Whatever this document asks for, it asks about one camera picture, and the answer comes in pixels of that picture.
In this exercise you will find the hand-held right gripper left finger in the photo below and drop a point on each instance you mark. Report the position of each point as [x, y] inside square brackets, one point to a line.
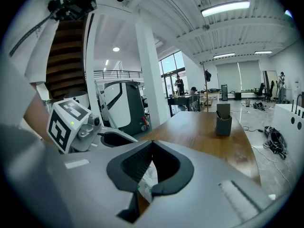
[95, 174]

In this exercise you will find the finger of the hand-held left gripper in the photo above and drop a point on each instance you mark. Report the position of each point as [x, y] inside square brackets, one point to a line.
[114, 139]

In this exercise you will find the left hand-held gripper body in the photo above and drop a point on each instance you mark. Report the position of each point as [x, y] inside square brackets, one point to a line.
[61, 125]

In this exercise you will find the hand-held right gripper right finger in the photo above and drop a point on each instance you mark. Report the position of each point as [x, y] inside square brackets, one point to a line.
[202, 198]

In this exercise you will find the white wet wipe pack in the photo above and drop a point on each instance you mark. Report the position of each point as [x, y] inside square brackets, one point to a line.
[148, 177]

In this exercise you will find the person's left forearm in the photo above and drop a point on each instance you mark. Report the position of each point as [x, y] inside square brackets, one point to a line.
[35, 108]

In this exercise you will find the red fire extinguisher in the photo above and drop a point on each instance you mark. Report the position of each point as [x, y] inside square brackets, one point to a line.
[145, 123]

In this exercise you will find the white and grey machine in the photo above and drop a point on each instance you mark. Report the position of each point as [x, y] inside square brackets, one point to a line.
[123, 103]

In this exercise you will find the wooden staircase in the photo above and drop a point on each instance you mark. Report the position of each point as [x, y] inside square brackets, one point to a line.
[66, 60]

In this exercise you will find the black metal railing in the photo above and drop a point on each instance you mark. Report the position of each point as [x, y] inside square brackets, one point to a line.
[118, 73]

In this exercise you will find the white pillar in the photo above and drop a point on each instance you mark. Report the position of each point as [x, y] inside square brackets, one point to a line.
[149, 79]

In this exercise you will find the black desk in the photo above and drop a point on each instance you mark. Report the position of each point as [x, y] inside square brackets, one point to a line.
[180, 102]

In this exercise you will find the grey pen holder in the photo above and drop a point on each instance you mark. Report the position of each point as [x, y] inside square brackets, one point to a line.
[223, 125]

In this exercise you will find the black pen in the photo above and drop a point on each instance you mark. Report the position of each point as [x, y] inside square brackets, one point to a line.
[219, 115]

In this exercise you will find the round ceiling light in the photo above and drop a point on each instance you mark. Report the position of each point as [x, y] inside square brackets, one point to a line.
[116, 49]

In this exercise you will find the wooden coat rack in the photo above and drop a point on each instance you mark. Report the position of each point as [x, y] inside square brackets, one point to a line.
[206, 96]

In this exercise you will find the black floor cabinet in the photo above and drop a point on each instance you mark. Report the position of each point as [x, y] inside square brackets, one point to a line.
[224, 92]

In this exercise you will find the black bag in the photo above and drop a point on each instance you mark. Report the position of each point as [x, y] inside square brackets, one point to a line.
[208, 76]

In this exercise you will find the white counter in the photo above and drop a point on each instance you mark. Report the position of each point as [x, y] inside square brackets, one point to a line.
[285, 120]

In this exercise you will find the black office chair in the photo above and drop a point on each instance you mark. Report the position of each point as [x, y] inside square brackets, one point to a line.
[259, 91]
[269, 91]

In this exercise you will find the grey window blinds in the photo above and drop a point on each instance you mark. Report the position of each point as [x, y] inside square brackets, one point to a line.
[238, 76]

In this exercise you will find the black faucet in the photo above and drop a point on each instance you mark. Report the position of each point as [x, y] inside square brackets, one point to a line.
[298, 103]

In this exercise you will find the long ceiling light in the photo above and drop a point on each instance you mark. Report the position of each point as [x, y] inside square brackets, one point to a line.
[224, 55]
[225, 8]
[263, 52]

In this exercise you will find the black head-worn camera rig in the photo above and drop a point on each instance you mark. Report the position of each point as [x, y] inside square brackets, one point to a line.
[73, 5]

